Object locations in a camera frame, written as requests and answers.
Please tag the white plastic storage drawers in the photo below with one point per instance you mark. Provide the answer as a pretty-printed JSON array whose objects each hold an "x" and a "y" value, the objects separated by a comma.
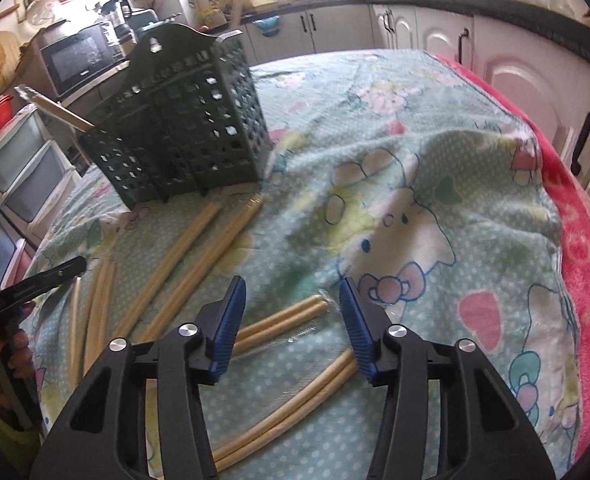
[{"x": 20, "y": 170}]

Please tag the black kitchen countertop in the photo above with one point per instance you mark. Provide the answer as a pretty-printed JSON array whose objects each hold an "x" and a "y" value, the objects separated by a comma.
[{"x": 475, "y": 2}]

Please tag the black microwave oven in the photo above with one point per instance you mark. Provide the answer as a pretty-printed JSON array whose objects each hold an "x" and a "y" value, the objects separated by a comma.
[{"x": 75, "y": 57}]

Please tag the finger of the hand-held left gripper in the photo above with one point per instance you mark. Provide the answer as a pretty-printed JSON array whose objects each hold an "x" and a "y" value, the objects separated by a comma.
[{"x": 50, "y": 274}]

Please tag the group of wooden chopsticks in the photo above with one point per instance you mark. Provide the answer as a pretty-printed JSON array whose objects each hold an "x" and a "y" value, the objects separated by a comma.
[{"x": 200, "y": 265}]

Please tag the green plastic utensil basket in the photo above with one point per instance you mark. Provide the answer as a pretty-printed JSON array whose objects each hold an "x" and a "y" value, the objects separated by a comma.
[{"x": 185, "y": 110}]

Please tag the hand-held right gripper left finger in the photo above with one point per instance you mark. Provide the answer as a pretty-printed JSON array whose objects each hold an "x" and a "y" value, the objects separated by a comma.
[{"x": 227, "y": 330}]

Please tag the person's left hand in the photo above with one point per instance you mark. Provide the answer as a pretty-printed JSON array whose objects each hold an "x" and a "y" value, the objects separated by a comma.
[{"x": 21, "y": 355}]

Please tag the blue hanging bowl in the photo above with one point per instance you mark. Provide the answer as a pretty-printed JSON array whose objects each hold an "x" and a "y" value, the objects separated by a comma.
[{"x": 267, "y": 25}]

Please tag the chopstick pair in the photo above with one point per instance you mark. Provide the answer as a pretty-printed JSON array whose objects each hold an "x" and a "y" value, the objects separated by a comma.
[{"x": 60, "y": 110}]

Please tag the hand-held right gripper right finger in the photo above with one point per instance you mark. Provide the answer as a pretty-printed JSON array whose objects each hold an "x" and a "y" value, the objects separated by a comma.
[{"x": 357, "y": 330}]

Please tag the white kitchen base cabinets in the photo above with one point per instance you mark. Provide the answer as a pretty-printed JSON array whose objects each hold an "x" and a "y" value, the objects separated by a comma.
[{"x": 525, "y": 70}]

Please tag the cartoon cat printed blanket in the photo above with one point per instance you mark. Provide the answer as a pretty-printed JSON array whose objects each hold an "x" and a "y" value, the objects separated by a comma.
[{"x": 400, "y": 160}]

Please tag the black blender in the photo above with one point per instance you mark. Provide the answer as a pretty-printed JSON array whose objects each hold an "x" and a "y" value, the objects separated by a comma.
[{"x": 120, "y": 15}]

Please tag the pink fleece blanket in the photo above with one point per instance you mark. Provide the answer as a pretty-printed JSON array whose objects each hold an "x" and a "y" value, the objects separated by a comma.
[{"x": 580, "y": 240}]

